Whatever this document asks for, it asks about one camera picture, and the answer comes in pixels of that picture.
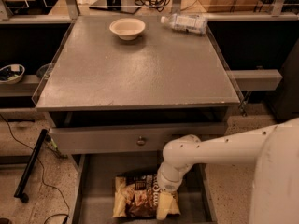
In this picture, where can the white paper bowl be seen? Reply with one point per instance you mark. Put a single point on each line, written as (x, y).
(127, 28)

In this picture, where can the white bowl with items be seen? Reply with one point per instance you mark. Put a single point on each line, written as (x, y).
(11, 74)

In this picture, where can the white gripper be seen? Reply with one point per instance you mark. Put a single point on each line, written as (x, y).
(165, 184)

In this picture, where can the clear plastic water bottle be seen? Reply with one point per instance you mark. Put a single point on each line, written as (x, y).
(184, 23)

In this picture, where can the black bar on floor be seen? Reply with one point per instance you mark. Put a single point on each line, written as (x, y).
(19, 193)

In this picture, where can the brown chip bag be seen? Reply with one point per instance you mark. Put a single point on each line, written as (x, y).
(136, 196)

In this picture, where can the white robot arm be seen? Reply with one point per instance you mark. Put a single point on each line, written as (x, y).
(274, 150)

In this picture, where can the grey top drawer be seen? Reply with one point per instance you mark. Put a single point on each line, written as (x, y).
(115, 139)

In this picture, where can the grey drawer cabinet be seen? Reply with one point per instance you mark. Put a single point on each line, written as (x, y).
(161, 77)

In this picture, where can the dark round bowl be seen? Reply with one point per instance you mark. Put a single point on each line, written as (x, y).
(43, 70)

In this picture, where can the round metal drawer knob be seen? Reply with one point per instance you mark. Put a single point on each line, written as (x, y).
(141, 141)

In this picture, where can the black monitor stand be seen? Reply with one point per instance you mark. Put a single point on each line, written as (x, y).
(121, 6)

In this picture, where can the grey open middle drawer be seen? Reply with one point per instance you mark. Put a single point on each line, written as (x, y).
(96, 186)

